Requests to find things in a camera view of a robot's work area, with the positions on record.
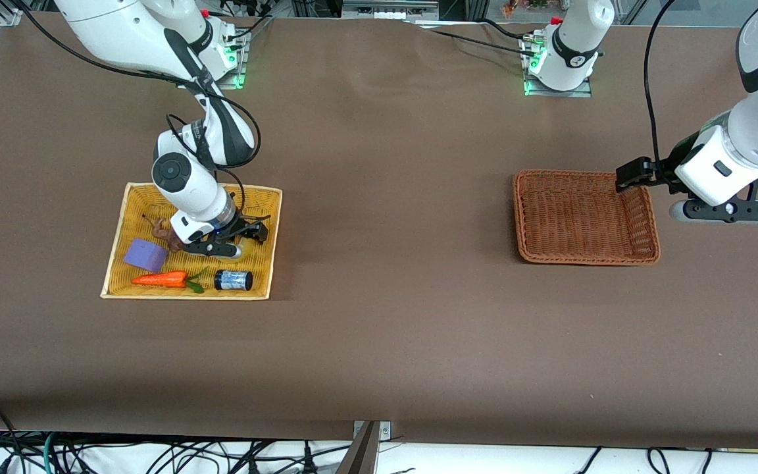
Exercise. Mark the orange toy carrot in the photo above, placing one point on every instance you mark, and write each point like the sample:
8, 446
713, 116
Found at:
162, 279

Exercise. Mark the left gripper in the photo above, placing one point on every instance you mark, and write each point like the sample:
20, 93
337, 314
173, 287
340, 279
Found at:
676, 160

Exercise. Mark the brown toy lion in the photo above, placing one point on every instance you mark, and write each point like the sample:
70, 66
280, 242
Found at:
163, 232

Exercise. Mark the yellow wicker basket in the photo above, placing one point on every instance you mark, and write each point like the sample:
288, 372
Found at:
257, 204

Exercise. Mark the brown wicker basket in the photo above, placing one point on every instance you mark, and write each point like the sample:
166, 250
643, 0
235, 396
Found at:
576, 217

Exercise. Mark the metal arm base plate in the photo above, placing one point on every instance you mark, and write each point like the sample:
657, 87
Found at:
239, 62
576, 93

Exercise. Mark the small metal table bracket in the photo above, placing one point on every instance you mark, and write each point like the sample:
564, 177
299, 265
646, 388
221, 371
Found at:
384, 429

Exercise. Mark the grey metal bar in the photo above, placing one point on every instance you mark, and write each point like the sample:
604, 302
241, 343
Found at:
360, 454

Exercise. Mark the purple foam cube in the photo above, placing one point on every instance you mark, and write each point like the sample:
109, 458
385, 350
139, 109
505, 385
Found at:
144, 255

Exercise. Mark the aluminium frame profile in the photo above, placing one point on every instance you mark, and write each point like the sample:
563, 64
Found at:
392, 9

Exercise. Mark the small can with black lid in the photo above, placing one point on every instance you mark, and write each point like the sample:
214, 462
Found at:
234, 280

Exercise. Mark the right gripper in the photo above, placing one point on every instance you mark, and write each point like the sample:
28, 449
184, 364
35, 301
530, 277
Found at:
245, 228

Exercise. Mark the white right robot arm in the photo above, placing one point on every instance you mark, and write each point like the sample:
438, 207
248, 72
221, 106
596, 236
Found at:
188, 184

